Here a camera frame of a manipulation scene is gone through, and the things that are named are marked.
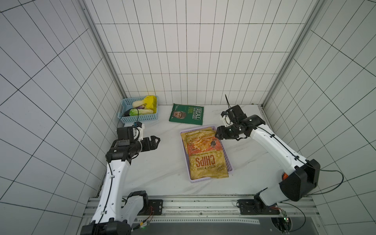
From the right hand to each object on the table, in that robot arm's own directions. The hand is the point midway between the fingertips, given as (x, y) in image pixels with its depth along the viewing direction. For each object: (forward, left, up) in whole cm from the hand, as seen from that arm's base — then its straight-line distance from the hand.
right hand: (213, 135), depth 79 cm
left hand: (-7, +34, 0) cm, 35 cm away
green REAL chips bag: (+31, +18, -18) cm, 40 cm away
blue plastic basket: (+36, +69, -14) cm, 79 cm away
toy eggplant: (+23, +62, -11) cm, 67 cm away
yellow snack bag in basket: (+33, +46, -8) cm, 57 cm away
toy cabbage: (+24, +56, -10) cm, 62 cm away
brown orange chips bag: (-7, +4, -8) cm, 12 cm away
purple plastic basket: (-7, +15, -12) cm, 21 cm away
